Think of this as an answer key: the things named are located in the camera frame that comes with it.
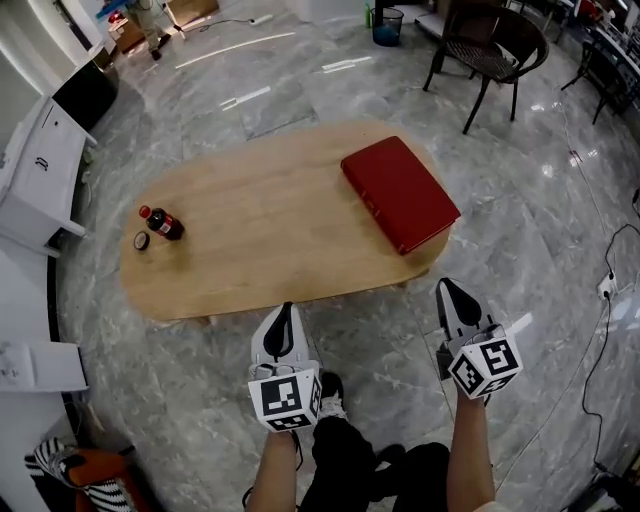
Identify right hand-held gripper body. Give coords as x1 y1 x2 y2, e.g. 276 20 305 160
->
434 322 524 401

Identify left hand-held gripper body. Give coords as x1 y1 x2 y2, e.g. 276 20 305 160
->
247 349 324 434

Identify person's right forearm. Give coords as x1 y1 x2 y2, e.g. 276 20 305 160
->
446 392 499 512

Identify person's left forearm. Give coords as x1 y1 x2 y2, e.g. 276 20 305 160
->
245 429 304 512

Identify wooden coffee table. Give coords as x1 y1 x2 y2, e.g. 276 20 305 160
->
118 118 454 326

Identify person's black shoe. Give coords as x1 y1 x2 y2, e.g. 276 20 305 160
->
374 443 407 464
318 370 349 419

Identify person's black trousers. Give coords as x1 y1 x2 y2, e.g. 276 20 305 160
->
297 414 451 512

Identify red hardcover book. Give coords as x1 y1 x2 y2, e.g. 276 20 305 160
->
340 135 462 256

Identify dark soda bottle red cap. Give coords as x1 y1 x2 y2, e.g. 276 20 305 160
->
138 204 185 242

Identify orange chair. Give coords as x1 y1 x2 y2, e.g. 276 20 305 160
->
64 447 151 512

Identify black white striped cushion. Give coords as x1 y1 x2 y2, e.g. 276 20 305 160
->
24 437 132 512

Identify white box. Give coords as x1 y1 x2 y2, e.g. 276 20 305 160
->
0 339 90 394

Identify dark wicker chair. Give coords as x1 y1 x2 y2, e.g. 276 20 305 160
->
422 0 550 135

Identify white sink cabinet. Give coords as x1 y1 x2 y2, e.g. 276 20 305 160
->
0 94 99 259

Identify black metal chair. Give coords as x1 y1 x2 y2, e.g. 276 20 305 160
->
560 39 640 126

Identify black mesh waste bin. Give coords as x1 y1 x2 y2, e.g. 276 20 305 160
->
370 6 405 48

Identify dark box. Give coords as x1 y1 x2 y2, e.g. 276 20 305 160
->
51 59 121 132

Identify small wooden box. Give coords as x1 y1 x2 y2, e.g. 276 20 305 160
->
107 12 147 55

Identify wooden crate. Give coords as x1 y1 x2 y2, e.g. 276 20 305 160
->
167 0 221 27

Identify black cable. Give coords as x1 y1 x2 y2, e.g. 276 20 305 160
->
579 222 640 471

